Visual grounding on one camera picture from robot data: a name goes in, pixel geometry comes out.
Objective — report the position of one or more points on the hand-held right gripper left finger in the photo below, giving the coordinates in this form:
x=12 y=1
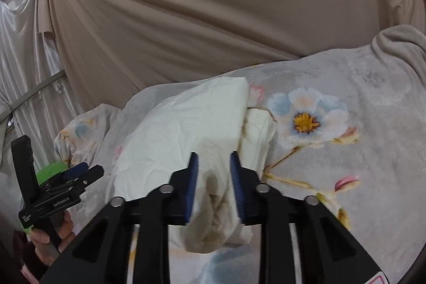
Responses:
x=192 y=184

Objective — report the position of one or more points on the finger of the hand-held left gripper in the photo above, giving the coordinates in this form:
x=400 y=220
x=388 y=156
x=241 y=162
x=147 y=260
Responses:
x=93 y=174
x=76 y=169

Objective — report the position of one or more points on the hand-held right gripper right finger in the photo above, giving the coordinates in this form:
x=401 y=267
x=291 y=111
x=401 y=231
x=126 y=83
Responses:
x=235 y=184

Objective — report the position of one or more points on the white quilted jacket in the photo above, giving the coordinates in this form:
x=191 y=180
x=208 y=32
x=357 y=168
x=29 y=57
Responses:
x=186 y=114

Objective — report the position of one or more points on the person's left hand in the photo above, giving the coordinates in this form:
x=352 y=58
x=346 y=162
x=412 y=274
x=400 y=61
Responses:
x=65 y=227

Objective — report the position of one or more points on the floral fleece blanket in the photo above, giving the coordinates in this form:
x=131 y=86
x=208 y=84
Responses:
x=332 y=171

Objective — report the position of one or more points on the white satin curtain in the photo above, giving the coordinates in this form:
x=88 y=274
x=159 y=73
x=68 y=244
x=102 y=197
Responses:
x=20 y=47

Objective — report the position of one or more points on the beige curtain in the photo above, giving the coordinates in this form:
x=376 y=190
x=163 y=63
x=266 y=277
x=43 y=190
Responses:
x=199 y=4

